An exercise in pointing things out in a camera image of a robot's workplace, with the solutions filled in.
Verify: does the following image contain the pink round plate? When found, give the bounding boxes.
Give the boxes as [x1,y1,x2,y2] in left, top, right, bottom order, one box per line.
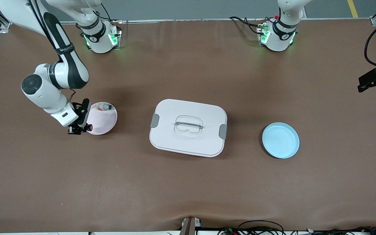
[86,102,118,135]

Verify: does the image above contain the black cable tangle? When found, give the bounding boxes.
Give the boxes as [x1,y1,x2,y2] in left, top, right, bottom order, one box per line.
[307,226,376,235]

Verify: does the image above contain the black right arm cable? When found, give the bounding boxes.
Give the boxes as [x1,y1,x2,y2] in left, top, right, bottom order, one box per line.
[28,0,90,103]

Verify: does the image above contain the black left base cables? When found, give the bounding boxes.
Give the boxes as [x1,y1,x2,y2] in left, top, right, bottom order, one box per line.
[229,16,273,35]

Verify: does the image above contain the light blue round plate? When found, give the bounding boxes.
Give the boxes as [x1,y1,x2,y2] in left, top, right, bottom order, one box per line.
[262,122,300,159]

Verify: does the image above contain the metal table edge bracket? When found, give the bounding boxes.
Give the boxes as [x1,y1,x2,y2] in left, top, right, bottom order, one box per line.
[180,216,202,235]

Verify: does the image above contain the black right base cable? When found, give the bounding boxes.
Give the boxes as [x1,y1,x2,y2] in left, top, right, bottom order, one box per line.
[92,3,114,23]

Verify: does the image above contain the black cable loop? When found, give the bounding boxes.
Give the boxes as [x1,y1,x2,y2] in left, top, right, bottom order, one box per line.
[238,220,285,235]

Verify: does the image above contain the white lidded plastic container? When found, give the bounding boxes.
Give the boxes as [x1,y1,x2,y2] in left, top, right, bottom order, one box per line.
[149,99,228,158]

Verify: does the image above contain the metal table edge rail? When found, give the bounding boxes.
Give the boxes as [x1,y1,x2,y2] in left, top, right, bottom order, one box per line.
[57,18,373,25]

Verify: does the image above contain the clear lid handle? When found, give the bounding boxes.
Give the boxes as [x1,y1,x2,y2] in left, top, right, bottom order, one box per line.
[175,121,203,129]

